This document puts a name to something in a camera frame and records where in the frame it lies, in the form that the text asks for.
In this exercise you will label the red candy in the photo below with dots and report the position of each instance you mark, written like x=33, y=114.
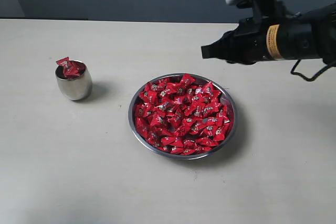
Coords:
x=75, y=71

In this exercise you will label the red candy sticking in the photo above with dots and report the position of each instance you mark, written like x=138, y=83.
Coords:
x=64, y=63

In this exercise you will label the stainless steel cup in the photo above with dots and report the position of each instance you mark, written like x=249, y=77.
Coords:
x=76, y=88

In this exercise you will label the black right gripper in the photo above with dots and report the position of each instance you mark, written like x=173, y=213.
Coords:
x=244, y=45

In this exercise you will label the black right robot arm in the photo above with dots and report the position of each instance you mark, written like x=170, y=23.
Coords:
x=303, y=36

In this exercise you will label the stainless steel plate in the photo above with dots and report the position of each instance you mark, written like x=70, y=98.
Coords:
x=182, y=123

